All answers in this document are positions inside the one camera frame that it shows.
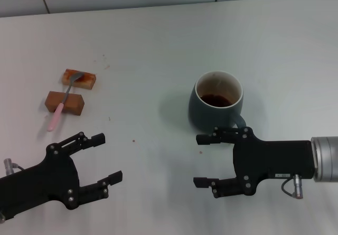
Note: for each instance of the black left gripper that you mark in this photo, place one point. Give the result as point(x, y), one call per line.
point(52, 177)

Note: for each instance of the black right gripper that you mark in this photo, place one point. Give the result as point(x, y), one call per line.
point(272, 159)

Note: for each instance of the grey ceramic cup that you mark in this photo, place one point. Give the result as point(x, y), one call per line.
point(200, 113)

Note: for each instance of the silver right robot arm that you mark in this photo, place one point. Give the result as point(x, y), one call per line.
point(326, 159)

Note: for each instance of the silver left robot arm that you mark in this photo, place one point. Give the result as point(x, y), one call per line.
point(1, 217)

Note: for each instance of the brown arched wooden block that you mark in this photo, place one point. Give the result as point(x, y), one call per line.
point(75, 105)

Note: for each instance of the light stained wooden block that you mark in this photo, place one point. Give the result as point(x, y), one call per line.
point(89, 83)

